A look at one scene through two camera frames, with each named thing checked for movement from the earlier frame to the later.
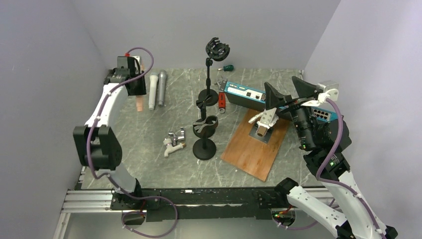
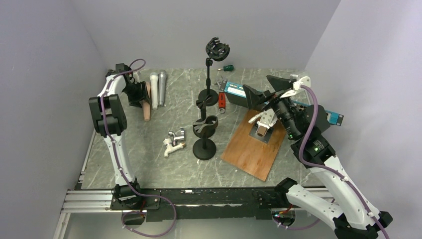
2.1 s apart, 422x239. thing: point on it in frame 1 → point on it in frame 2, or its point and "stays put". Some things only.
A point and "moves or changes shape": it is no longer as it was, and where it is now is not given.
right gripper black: x=304 y=89 → x=255 y=97
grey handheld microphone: x=162 y=81 stays put
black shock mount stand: x=218 y=52 stays put
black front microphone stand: x=204 y=149 stays put
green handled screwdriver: x=229 y=67 stays put
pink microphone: x=139 y=98 moves or changes shape
